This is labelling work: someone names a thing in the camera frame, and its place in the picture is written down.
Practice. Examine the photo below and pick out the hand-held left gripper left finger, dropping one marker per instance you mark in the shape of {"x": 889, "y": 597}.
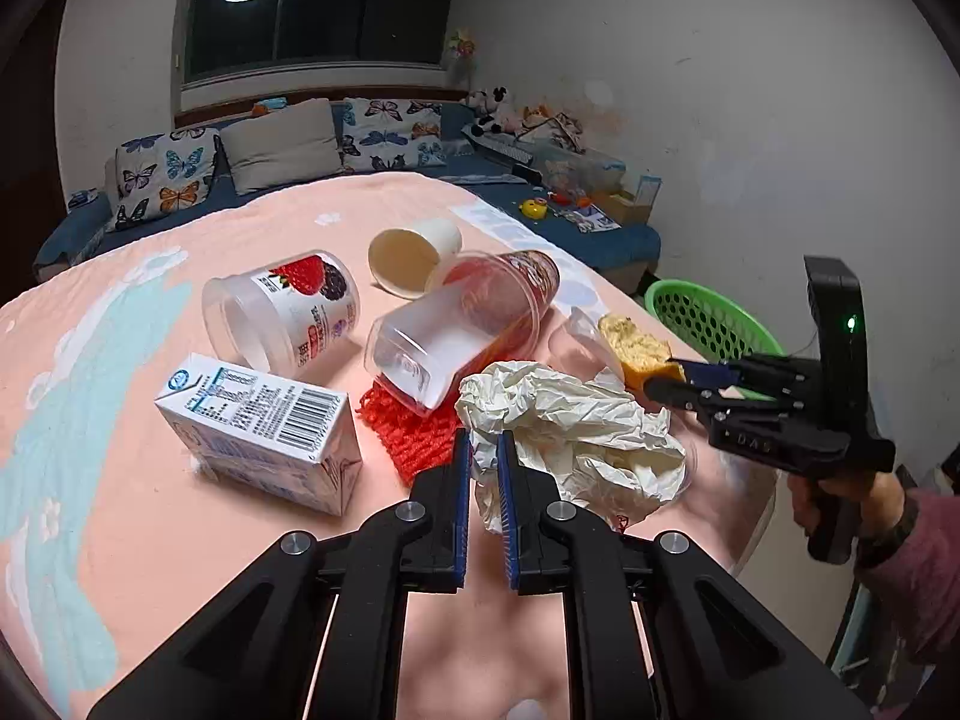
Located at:
{"x": 459, "y": 502}

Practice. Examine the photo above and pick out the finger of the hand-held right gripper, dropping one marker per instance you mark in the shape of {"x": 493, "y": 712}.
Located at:
{"x": 705, "y": 372}
{"x": 675, "y": 391}

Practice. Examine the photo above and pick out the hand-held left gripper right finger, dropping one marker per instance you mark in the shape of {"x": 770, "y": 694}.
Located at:
{"x": 508, "y": 510}

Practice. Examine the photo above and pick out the yellow bread piece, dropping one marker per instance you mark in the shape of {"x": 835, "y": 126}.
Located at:
{"x": 637, "y": 349}

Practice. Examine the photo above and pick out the green plastic basket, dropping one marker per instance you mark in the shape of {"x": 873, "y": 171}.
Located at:
{"x": 697, "y": 315}

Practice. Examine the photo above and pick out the white paper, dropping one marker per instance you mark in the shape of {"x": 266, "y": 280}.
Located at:
{"x": 585, "y": 427}

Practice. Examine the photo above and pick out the white paper cup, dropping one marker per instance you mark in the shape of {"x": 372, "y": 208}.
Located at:
{"x": 401, "y": 262}

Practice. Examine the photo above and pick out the strawberry label yogurt cup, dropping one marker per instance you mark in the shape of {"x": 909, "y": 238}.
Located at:
{"x": 300, "y": 292}

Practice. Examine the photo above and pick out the person's right forearm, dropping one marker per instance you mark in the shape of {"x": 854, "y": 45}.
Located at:
{"x": 922, "y": 577}

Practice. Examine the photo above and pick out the person's right hand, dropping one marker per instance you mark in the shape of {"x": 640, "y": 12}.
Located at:
{"x": 881, "y": 502}

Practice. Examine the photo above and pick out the red knitted cloth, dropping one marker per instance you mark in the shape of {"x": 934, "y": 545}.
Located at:
{"x": 409, "y": 442}

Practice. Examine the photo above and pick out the clear plastic wrapper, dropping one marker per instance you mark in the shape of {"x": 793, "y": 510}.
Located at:
{"x": 577, "y": 337}

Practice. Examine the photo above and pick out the blue sofa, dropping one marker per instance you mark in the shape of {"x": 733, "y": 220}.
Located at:
{"x": 630, "y": 247}

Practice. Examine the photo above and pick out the clear plastic cup red print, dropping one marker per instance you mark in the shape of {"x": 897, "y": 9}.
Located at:
{"x": 450, "y": 322}

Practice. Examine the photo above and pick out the small cardboard box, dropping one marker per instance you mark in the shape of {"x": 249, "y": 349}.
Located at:
{"x": 637, "y": 199}

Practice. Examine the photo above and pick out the colourful booklet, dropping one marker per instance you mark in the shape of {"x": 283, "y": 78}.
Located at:
{"x": 598, "y": 219}

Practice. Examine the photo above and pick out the clear plastic storage box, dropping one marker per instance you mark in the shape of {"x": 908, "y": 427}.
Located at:
{"x": 592, "y": 172}

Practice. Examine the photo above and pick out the yellow toy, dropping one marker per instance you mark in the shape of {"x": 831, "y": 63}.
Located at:
{"x": 534, "y": 208}

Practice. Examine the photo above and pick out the white blue milk carton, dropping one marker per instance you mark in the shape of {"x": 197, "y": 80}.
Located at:
{"x": 247, "y": 405}

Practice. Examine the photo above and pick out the long dark toy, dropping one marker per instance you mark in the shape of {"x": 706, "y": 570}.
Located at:
{"x": 499, "y": 150}

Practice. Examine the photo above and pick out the black white cow plush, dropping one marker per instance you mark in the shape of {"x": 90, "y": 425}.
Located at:
{"x": 487, "y": 109}

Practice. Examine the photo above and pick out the butterfly print pillow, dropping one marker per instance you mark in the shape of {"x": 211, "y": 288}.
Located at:
{"x": 390, "y": 135}
{"x": 165, "y": 180}

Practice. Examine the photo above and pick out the beige pillow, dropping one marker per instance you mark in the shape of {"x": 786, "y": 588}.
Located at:
{"x": 281, "y": 146}

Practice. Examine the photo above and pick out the colourful flower decoration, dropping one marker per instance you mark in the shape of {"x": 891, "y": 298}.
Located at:
{"x": 461, "y": 45}

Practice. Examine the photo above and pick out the orange teal toy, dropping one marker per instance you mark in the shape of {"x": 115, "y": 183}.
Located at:
{"x": 270, "y": 106}

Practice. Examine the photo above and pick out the dark window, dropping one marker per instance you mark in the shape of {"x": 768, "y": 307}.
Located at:
{"x": 315, "y": 7}

